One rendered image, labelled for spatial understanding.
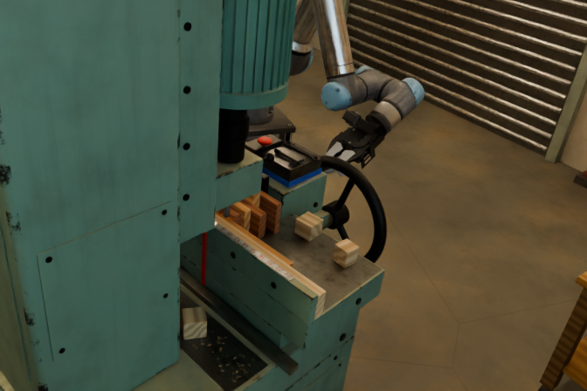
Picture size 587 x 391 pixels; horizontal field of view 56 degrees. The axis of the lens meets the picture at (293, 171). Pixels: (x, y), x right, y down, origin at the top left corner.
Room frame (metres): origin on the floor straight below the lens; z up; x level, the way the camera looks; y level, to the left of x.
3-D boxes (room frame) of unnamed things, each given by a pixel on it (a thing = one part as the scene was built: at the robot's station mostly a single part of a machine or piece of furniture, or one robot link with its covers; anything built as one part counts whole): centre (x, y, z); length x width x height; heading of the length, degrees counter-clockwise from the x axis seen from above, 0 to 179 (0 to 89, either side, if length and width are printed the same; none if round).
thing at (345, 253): (0.81, -0.11, 0.92); 0.03 x 0.03 x 0.04; 45
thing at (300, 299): (0.84, 0.17, 0.93); 0.60 x 0.02 x 0.06; 50
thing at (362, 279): (0.95, 0.08, 0.87); 0.61 x 0.30 x 0.06; 50
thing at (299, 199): (1.02, 0.02, 0.91); 0.15 x 0.14 x 0.09; 50
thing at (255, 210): (0.93, 0.14, 0.93); 0.24 x 0.02 x 0.05; 50
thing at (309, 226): (0.89, -0.04, 0.92); 0.04 x 0.04 x 0.03; 53
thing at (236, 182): (0.83, 0.13, 1.03); 0.14 x 0.07 x 0.09; 140
